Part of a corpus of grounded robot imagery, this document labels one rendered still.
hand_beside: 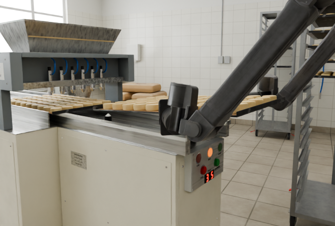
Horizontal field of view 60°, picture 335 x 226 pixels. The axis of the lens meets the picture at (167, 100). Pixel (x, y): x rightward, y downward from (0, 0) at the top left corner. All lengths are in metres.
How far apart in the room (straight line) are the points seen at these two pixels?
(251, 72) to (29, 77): 1.08
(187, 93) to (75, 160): 0.81
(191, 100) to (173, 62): 5.05
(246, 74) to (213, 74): 4.78
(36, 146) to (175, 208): 0.71
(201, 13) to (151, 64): 1.43
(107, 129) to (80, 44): 0.57
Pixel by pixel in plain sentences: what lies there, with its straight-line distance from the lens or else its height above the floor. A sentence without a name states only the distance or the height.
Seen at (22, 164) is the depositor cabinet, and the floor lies 0.70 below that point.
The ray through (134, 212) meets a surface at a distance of 1.18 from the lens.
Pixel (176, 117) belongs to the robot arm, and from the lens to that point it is 0.71.
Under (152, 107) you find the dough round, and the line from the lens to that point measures 0.96.
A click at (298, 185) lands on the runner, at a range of 2.19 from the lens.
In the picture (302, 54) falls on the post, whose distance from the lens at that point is 1.99.
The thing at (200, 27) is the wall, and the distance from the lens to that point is 5.54.
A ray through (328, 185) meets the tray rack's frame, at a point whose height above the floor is 0.15.
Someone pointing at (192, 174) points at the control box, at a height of 0.76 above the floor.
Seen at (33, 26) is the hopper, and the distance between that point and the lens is 1.43.
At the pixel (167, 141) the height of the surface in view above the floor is 0.87.
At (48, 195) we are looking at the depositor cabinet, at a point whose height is 0.52.
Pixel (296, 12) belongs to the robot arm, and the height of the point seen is 1.24.
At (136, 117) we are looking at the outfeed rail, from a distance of 1.47.
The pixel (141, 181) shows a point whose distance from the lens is 1.10.
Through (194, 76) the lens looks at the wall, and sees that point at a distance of 5.56.
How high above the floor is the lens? 1.15
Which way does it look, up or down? 8 degrees down
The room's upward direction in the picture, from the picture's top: straight up
